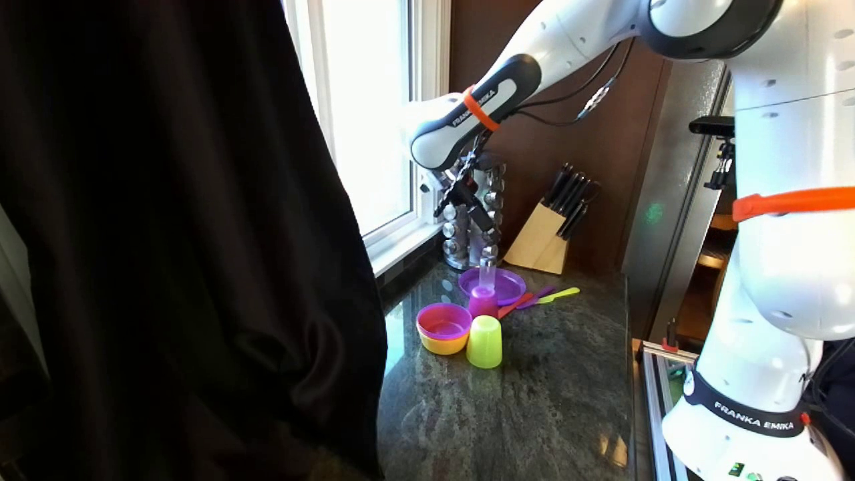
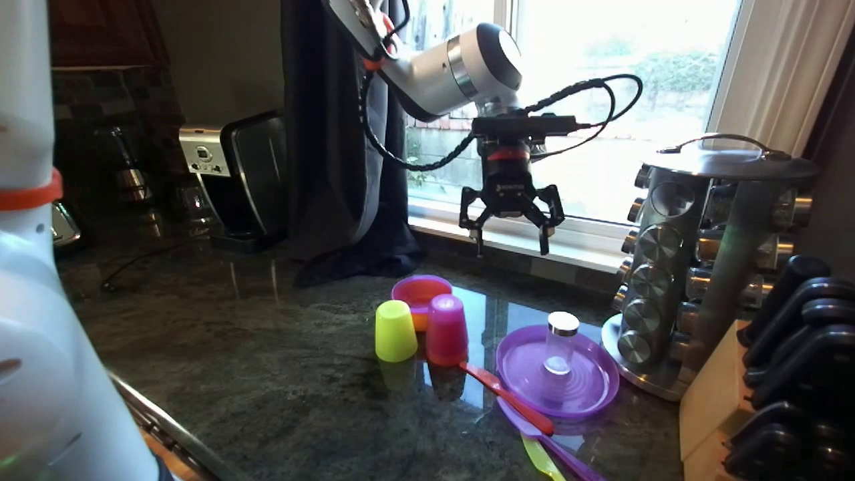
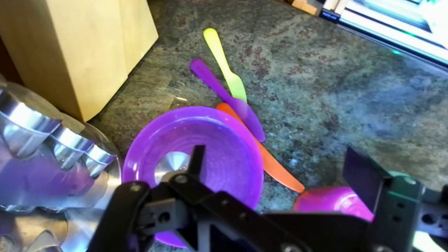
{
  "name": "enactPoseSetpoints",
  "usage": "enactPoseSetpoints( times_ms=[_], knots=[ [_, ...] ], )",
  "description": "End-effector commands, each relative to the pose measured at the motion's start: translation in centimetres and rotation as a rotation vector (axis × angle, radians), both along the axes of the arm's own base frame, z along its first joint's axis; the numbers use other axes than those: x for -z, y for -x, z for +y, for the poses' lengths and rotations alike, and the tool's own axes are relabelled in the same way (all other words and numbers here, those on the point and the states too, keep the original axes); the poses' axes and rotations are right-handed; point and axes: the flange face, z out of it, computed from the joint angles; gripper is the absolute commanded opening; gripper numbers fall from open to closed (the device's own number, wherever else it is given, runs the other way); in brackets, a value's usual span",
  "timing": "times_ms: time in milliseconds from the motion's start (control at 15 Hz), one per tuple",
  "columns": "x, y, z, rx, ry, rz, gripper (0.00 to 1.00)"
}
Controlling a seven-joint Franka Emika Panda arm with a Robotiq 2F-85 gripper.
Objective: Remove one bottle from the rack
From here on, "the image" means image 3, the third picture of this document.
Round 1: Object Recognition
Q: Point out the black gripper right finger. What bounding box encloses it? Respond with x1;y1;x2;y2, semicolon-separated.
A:
341;145;448;252

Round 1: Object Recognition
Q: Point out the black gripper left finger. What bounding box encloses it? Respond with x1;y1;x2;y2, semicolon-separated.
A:
88;144;263;252

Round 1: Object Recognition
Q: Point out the silver metal spice rack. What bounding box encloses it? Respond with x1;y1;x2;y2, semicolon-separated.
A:
0;75;124;252

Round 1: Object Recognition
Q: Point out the pink plastic cup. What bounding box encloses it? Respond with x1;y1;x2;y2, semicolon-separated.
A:
292;186;375;225

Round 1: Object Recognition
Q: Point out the purple plastic plate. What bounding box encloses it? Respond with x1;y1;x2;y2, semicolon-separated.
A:
122;105;266;249

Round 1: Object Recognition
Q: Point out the orange plastic utensil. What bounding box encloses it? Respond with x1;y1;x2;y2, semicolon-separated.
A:
214;102;306;194

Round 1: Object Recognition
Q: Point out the purple plastic utensil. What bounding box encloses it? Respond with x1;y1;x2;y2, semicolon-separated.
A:
187;57;267;144

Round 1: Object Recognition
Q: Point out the yellow-green plastic utensil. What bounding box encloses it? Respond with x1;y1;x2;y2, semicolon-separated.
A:
201;26;249;103

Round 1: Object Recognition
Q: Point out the wooden knife block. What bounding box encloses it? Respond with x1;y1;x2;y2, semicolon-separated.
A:
0;0;161;123

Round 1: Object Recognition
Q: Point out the aluminium frame rail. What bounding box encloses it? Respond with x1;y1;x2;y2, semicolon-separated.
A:
319;0;448;67

